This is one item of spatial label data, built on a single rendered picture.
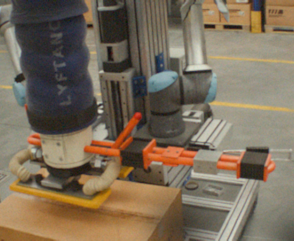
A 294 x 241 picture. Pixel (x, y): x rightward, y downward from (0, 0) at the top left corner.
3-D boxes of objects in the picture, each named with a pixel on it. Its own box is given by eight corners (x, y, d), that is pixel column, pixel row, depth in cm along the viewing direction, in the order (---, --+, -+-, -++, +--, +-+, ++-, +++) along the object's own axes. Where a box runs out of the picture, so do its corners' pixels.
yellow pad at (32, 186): (9, 190, 144) (6, 178, 142) (26, 177, 152) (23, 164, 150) (97, 209, 131) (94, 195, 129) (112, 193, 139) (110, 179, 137)
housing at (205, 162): (192, 173, 126) (192, 159, 124) (199, 162, 132) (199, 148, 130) (216, 176, 124) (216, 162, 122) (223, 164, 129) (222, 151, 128)
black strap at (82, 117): (14, 126, 136) (11, 115, 134) (54, 100, 155) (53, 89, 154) (74, 133, 127) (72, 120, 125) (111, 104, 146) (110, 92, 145)
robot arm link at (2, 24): (53, 92, 188) (19, -3, 205) (19, 101, 182) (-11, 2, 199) (50, 105, 198) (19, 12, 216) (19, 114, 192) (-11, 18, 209)
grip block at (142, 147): (119, 166, 133) (117, 148, 131) (133, 152, 142) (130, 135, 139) (145, 170, 130) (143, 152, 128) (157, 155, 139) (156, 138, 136)
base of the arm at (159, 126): (156, 120, 193) (155, 98, 189) (190, 124, 186) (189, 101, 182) (141, 135, 180) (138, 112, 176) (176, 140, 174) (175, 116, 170)
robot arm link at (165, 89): (149, 102, 185) (146, 70, 180) (182, 100, 185) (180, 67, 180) (149, 113, 174) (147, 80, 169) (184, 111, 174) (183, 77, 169)
